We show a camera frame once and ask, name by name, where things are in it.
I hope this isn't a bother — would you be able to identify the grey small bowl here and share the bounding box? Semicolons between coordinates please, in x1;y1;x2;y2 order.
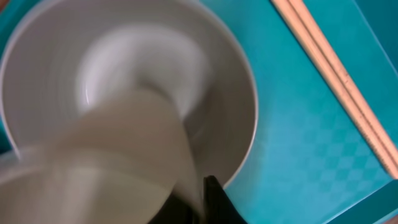
1;1;259;186

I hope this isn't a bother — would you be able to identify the white paper cup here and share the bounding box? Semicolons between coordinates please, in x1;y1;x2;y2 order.
1;90;204;223

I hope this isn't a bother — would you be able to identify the blue serving tray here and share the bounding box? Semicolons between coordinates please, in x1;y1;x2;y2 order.
1;1;397;223

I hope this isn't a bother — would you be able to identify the wooden chopstick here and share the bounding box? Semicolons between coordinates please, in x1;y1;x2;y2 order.
287;1;397;177
272;0;397;179

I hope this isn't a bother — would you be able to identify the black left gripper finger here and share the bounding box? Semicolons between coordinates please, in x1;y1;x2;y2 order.
203;175;247;224

